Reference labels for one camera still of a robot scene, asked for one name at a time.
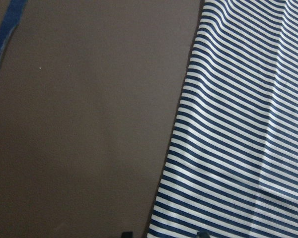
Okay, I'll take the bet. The blue white striped polo shirt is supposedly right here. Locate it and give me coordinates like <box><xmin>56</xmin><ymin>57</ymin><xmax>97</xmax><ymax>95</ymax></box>
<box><xmin>147</xmin><ymin>0</ymin><xmax>298</xmax><ymax>238</ymax></box>

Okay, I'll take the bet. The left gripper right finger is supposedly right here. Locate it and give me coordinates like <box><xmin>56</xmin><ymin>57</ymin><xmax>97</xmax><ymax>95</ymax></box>
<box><xmin>196</xmin><ymin>231</ymin><xmax>209</xmax><ymax>238</ymax></box>

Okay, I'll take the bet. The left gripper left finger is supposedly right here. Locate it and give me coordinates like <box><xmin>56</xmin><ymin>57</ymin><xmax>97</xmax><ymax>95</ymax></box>
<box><xmin>121</xmin><ymin>232</ymin><xmax>133</xmax><ymax>238</ymax></box>

